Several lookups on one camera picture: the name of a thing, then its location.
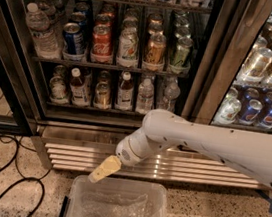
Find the stainless steel fridge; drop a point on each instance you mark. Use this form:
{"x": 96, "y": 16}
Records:
{"x": 70, "y": 137}

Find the red Coca-Cola can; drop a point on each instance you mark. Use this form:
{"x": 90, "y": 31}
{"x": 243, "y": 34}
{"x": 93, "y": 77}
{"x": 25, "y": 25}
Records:
{"x": 102, "y": 49}

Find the glass fridge door right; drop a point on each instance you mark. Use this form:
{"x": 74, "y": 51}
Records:
{"x": 237, "y": 91}

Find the clear water bottle middle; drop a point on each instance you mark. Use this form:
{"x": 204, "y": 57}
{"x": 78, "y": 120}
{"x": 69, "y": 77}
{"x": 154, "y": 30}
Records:
{"x": 145, "y": 97}

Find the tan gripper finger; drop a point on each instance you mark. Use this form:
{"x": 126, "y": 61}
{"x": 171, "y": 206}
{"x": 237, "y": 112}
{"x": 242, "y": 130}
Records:
{"x": 109, "y": 166}

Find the white green soda can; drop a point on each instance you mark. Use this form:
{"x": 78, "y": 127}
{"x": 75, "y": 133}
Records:
{"x": 128, "y": 49}

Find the clear water bottle right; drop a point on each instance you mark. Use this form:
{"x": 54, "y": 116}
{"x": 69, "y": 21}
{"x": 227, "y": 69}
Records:
{"x": 169, "y": 97}

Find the gold orange soda can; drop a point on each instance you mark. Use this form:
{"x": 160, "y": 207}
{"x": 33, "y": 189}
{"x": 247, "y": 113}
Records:
{"x": 154, "y": 53}

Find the large water bottle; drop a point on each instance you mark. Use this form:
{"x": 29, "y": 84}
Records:
{"x": 42, "y": 32}

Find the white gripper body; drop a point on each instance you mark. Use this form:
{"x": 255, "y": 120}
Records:
{"x": 127, "y": 153}

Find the dark tea bottle white cap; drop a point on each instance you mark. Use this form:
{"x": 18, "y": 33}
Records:
{"x": 125, "y": 93}

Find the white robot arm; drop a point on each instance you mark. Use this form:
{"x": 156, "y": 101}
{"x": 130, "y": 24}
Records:
{"x": 249, "y": 153}

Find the white green can behind glass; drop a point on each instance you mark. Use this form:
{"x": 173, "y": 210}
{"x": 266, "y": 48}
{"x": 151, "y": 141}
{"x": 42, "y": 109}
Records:
{"x": 228, "y": 111}

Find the blue Pepsi can behind glass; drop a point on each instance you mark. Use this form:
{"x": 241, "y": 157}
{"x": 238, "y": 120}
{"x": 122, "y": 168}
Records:
{"x": 250, "y": 111}

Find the iced tea bottle white cap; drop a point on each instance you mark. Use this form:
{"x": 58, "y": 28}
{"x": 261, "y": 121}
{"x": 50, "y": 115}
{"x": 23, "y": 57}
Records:
{"x": 78, "y": 86}

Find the clear water bottle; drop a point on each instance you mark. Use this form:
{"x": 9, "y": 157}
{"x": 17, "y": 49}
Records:
{"x": 169, "y": 97}
{"x": 145, "y": 97}

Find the clear plastic storage bin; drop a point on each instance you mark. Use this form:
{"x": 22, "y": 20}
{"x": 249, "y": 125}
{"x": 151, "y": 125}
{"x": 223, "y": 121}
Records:
{"x": 114, "y": 197}

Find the green white can bottom shelf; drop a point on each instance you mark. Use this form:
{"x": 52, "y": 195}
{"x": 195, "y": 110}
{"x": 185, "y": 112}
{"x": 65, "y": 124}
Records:
{"x": 59, "y": 92}

